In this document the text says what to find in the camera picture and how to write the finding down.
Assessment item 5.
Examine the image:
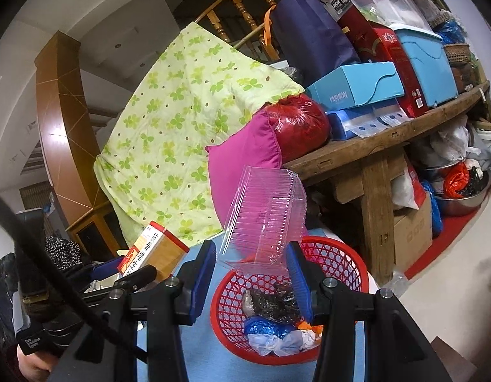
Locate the red gift box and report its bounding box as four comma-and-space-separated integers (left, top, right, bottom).
337, 6, 419, 118

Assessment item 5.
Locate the blue dotted package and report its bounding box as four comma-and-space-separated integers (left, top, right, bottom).
327, 101, 409, 141

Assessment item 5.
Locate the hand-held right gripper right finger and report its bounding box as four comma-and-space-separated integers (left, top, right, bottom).
285, 241, 455, 382

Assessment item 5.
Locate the full red plastic bag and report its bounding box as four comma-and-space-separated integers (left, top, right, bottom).
263, 93, 331, 164

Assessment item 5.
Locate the long blue plastic bag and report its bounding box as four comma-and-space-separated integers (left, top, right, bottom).
420, 180, 444, 237

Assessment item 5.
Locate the pink pillow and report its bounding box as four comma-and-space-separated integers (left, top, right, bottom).
206, 111, 305, 239

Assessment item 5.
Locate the black dotted cloth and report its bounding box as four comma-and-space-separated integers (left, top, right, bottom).
44, 236, 82, 271

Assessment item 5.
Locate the green clover print quilt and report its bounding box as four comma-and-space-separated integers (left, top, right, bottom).
93, 22, 305, 247

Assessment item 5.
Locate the navy fabric bag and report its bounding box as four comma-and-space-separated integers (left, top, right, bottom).
269, 0, 361, 88

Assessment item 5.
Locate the wooden stair railing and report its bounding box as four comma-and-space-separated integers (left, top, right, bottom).
193, 0, 294, 64

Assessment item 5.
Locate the small black plastic bag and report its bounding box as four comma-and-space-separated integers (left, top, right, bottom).
466, 166, 487, 196

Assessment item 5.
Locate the brown woven basket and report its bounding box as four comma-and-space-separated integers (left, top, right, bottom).
443, 43, 472, 64

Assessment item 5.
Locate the white knotted plastic bag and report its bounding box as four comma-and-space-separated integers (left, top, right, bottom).
249, 330, 321, 357

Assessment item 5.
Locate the blue blanket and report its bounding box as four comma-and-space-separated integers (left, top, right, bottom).
136, 229, 375, 382

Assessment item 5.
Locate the light blue cardboard box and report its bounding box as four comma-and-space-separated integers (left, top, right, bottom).
305, 61, 406, 112

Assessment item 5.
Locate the person's left hand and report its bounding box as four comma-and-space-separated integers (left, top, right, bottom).
17, 344, 51, 382

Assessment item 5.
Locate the steel basin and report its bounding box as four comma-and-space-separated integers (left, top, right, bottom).
418, 159, 491, 216

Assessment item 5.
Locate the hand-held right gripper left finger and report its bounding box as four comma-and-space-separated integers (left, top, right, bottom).
50, 240, 218, 382

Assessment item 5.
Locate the light blue storage bin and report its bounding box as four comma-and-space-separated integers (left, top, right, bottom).
389, 23, 459, 108

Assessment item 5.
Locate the red floor mat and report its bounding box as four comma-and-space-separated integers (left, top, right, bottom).
404, 207, 482, 281

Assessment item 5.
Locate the red mesh basket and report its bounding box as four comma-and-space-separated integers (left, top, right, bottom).
210, 236, 370, 366

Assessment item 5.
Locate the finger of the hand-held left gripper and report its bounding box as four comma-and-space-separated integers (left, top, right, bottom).
64, 257, 124, 287
82, 265, 157, 301

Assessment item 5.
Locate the clear plastic clamshell container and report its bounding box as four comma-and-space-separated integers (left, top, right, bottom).
223, 165, 307, 277

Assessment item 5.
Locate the small orange cardboard box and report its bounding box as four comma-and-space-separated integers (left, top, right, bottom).
117, 222, 189, 283

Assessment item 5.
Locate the white sack red print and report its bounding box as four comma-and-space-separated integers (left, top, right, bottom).
390, 155, 423, 209

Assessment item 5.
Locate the small red plastic bag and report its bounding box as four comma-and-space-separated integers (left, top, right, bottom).
444, 162, 471, 198

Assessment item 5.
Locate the closed brown cardboard box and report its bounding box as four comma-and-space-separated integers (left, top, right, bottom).
392, 193, 434, 273

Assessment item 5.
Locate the bunched blue plastic bag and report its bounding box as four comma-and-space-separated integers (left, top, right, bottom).
434, 20, 466, 46

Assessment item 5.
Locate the large white plastic bag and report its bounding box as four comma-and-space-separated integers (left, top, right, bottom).
428, 115, 482, 164

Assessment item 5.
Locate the wooden bench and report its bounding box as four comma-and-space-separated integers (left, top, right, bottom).
283, 81, 490, 287

